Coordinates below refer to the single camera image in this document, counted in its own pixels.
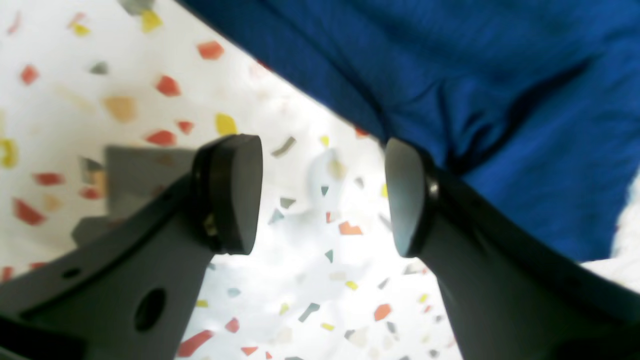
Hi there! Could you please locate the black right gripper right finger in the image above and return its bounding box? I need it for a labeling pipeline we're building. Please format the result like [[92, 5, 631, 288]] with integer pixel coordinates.
[[384, 138, 640, 360]]

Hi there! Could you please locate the terrazzo patterned table cloth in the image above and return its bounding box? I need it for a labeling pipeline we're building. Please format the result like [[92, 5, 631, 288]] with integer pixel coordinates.
[[1, 0, 639, 360]]

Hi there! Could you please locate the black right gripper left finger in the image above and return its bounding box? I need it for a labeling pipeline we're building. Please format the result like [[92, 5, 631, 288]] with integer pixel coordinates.
[[0, 134, 263, 360]]

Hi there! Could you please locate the dark blue t-shirt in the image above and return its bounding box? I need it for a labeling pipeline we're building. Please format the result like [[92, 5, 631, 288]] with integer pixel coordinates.
[[183, 0, 640, 262]]

